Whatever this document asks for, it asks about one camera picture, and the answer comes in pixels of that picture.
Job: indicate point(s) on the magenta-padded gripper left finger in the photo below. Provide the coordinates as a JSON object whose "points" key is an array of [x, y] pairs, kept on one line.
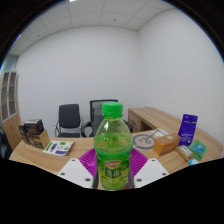
{"points": [[76, 170]]}

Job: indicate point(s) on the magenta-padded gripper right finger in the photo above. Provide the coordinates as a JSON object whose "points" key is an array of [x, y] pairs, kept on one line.
{"points": [[150, 170]]}

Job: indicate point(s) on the green drink bottle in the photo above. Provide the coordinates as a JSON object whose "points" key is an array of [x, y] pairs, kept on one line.
{"points": [[112, 156]]}

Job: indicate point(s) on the printed sticker sheet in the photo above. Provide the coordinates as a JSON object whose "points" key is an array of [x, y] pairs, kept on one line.
{"points": [[59, 147]]}

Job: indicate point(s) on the orange cardboard box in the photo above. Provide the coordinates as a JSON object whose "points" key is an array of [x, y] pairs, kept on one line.
{"points": [[166, 145]]}

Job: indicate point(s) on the small beige box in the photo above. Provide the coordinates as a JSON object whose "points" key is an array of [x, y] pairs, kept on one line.
{"points": [[184, 152]]}

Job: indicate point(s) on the small blue packet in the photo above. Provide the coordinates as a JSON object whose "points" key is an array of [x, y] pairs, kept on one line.
{"points": [[194, 162]]}

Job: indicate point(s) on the small dark brown carton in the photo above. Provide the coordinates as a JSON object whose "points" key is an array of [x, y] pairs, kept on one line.
{"points": [[41, 140]]}

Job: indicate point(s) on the green flat packet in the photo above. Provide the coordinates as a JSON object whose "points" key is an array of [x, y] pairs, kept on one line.
{"points": [[198, 148]]}

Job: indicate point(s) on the wooden side desk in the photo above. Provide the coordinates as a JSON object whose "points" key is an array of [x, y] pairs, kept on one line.
{"points": [[150, 116]]}

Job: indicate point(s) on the grey padded office chair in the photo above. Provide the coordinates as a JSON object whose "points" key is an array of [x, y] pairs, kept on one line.
{"points": [[69, 116]]}

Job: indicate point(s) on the purple upright package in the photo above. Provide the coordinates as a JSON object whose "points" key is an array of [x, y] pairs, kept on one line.
{"points": [[188, 130]]}

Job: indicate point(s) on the black mesh office chair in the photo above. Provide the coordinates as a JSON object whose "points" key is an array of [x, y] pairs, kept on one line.
{"points": [[95, 115]]}

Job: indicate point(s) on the black striped carton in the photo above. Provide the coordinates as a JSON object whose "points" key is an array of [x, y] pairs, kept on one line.
{"points": [[33, 126]]}

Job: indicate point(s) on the wooden shelf cabinet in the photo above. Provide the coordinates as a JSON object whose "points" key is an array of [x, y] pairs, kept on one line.
{"points": [[8, 113]]}

